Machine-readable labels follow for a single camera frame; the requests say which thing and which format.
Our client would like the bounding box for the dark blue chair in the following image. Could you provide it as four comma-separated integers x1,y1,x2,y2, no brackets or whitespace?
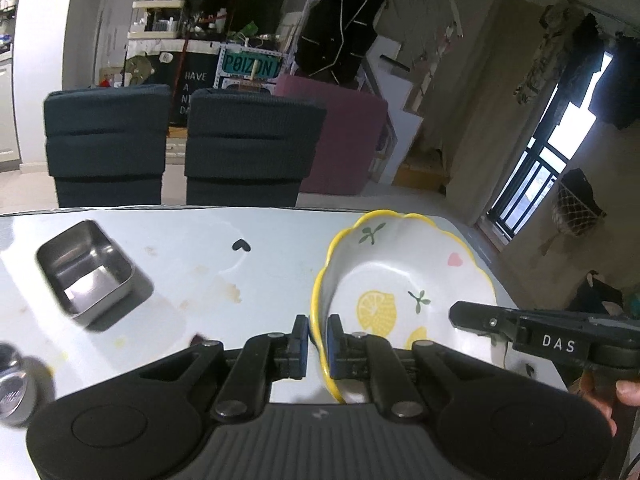
184,89,326,207
43,84,171,208

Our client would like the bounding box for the round steel tin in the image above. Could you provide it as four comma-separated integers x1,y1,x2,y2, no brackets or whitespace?
0,342,38,426

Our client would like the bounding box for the white shelf with clutter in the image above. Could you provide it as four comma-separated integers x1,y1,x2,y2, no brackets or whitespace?
127,0,233,40

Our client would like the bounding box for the yellow rimmed lemon bowl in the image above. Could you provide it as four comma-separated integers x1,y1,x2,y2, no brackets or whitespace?
310,210,504,403

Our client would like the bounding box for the teal poizon sign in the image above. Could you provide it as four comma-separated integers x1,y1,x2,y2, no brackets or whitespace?
214,44,284,93

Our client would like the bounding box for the person's right hand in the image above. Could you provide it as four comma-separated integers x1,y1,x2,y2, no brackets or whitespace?
578,372,640,436

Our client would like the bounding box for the left dark blue chair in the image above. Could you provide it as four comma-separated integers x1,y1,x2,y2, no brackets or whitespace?
43,84,171,208

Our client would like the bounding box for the maroon chair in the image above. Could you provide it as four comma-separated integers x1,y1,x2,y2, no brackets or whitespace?
274,75,388,196

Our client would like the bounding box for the right dark blue chair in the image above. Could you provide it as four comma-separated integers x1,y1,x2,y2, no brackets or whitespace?
184,89,326,207

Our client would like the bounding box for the black hanging jacket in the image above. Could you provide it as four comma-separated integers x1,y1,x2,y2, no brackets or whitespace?
295,0,384,87

